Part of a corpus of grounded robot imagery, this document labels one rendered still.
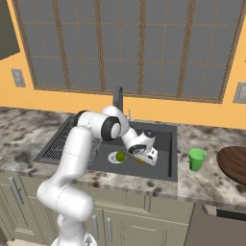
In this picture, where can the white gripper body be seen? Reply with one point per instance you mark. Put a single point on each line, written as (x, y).
(151, 157)

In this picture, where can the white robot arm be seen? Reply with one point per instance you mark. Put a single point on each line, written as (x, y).
(75, 153)

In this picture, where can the yellow squash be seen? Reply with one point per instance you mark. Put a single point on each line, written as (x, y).
(140, 160)

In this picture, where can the dark grey sink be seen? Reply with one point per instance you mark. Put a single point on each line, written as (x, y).
(160, 144)

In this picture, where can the green lime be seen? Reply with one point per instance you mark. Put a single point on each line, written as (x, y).
(120, 156)

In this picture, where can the silver sink drain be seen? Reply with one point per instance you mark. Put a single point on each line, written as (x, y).
(112, 158)

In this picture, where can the green cup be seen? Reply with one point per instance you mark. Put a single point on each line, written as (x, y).
(196, 159)

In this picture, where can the brown wooden bowl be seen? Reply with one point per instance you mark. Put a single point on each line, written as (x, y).
(234, 163)

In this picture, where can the grey-green drawer front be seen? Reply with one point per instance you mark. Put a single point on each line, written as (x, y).
(171, 209)
(121, 198)

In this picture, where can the dark grey tap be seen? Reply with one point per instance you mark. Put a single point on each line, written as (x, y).
(118, 97)

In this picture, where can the grey-green cupboard door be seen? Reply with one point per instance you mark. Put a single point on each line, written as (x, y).
(96, 211)
(147, 229)
(25, 217)

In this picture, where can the dark grey dishwasher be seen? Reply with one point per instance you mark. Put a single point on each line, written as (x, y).
(217, 230)

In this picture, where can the grey wall socket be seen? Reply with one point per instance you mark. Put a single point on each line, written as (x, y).
(241, 93)
(18, 78)

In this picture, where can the large window with brown frame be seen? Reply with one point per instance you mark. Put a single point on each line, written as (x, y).
(134, 44)

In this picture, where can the grey-green wall cupboard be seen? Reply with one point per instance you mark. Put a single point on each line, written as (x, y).
(8, 29)

